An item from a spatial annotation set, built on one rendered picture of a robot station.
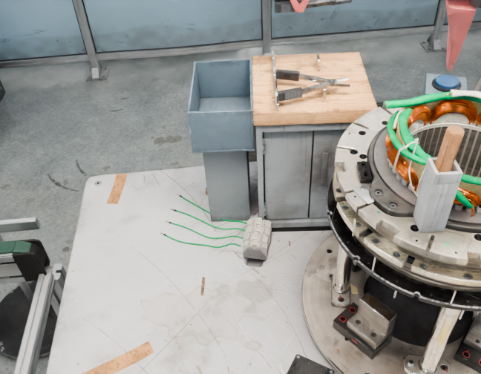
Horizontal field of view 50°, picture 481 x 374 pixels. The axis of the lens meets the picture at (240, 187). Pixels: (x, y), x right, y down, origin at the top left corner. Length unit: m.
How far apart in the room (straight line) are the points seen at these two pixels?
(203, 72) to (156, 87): 2.00
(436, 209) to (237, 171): 0.45
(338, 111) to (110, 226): 0.52
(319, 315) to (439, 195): 0.38
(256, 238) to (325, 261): 0.13
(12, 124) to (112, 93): 0.55
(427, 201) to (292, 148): 0.36
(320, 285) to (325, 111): 0.30
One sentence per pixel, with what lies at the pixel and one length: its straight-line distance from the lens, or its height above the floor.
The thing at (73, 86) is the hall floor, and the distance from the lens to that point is 3.16.
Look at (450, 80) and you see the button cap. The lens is 1.00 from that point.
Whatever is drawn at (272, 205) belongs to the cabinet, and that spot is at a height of 0.85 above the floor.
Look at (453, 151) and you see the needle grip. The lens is 0.56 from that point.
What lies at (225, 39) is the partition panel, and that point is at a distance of 3.06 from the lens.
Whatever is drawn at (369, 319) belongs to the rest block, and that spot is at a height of 0.84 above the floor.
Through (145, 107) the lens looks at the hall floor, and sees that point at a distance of 2.84.
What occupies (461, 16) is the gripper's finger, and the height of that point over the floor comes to 1.36.
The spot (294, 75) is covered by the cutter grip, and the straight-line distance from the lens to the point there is 0.89.
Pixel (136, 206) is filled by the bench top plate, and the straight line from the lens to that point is 1.12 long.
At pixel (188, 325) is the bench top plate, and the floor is 0.78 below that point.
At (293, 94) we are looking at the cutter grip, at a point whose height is 1.09.
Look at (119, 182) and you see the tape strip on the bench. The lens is 1.18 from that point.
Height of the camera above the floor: 1.54
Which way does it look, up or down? 43 degrees down
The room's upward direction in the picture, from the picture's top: 4 degrees counter-clockwise
